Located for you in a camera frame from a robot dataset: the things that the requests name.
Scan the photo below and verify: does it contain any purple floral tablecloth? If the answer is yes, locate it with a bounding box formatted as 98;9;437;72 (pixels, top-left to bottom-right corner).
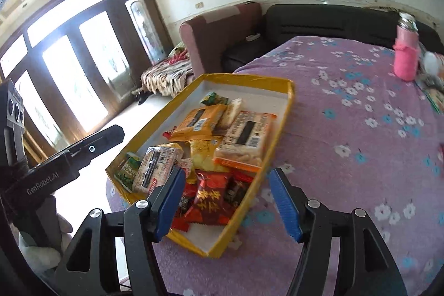
105;35;444;296

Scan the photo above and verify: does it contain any yellow cardboard tray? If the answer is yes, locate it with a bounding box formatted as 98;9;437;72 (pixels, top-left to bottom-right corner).
106;74;295;259

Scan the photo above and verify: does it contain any red dark candy packet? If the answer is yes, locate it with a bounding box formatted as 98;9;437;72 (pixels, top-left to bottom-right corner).
171;183;198;232

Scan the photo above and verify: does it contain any orange biscuit pack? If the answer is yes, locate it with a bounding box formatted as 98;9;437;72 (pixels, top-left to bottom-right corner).
169;104;226;142

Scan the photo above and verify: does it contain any white gloved left hand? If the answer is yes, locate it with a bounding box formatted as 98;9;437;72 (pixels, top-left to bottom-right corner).
15;195;73;274

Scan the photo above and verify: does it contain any large clear orange cracker pack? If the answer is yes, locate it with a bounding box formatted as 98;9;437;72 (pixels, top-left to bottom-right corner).
213;110;277;173

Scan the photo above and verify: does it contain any white red snack packet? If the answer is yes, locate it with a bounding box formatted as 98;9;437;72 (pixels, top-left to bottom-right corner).
212;98;243;136

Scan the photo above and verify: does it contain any clear pack red label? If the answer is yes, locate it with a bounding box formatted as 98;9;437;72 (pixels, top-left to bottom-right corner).
132;143;184;194

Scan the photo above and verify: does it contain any patterned blanket bed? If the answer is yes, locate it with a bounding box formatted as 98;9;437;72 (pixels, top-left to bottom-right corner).
141;42;195;98

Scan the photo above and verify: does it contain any white green small packet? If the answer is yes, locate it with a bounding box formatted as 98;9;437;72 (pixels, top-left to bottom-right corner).
113;152;142;193

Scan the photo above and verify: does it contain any white plastic cup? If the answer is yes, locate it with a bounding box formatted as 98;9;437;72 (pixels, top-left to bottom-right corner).
422;51;444;79

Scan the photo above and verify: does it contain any pink thermos knitted sleeve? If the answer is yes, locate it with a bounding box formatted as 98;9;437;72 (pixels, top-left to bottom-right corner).
393;12;420;82

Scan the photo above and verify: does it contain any dark red gold-text packet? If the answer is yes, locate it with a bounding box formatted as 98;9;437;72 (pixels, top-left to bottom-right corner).
184;171;230;225

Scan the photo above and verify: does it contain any black sofa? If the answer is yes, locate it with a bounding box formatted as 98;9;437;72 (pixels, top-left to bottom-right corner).
221;4;444;75

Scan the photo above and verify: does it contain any green pea snack packet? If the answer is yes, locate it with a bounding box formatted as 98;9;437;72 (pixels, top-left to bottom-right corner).
200;92;229;107

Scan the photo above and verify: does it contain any yellow cheese crackers bag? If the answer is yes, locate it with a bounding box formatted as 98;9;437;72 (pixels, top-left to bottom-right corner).
189;136;229;173

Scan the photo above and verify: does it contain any round crackers green bag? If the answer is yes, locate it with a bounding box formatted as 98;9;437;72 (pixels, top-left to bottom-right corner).
415;74;443;114

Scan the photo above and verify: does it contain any red black sugar candy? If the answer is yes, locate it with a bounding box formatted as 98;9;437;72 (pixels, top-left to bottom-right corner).
224;170;254;209

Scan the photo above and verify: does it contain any dark red armchair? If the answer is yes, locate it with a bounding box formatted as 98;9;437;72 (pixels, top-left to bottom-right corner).
179;1;263;77

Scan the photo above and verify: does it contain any wooden glass door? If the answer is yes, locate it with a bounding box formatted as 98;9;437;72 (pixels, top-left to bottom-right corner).
1;0;172;156

